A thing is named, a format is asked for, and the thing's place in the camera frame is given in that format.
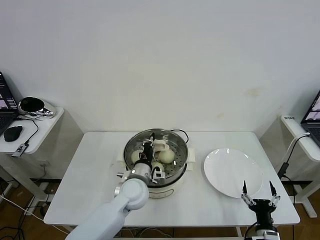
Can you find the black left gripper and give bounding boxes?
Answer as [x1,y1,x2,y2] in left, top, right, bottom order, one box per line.
[141,133,156,165]

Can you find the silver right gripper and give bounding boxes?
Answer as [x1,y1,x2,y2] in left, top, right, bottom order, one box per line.
[240,180,282,228]

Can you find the white steamed baozi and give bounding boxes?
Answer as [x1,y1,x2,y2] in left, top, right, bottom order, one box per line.
[151,161,166,173]
[131,150,145,165]
[158,149,175,165]

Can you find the perforated steel steamer basket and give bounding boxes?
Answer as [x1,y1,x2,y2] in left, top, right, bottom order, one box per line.
[123,127,189,187]

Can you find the round white plate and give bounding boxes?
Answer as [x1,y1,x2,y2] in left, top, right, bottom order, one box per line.
[203,147,264,199]

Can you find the cream electric cooker base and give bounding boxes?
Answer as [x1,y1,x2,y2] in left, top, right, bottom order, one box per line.
[115,144,196,201]

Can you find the white side table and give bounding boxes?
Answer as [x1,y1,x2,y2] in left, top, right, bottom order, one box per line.
[0,106,85,201]
[258,113,320,218]

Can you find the black open laptop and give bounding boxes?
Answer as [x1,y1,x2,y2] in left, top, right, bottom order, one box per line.
[0,71,20,136]
[299,89,320,146]

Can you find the shiny chrome headset device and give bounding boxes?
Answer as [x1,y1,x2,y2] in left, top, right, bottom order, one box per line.
[18,96,55,119]

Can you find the black computer mouse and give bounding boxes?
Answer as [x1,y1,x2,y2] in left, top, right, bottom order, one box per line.
[3,125,23,143]

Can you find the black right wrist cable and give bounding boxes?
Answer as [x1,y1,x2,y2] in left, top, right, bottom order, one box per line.
[244,222,260,240]

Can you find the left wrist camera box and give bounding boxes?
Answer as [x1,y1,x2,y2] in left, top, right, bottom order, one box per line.
[150,166,168,186]

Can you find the black cooker power cable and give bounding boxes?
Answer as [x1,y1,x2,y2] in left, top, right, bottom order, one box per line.
[169,128,190,145]

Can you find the white cable bundle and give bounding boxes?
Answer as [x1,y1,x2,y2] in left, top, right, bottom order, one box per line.
[117,226,174,238]

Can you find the grey usb hub with cable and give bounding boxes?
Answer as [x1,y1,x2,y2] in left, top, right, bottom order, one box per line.
[11,117,40,158]

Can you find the white floor cable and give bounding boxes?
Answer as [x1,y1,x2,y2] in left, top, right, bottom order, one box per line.
[0,194,38,216]

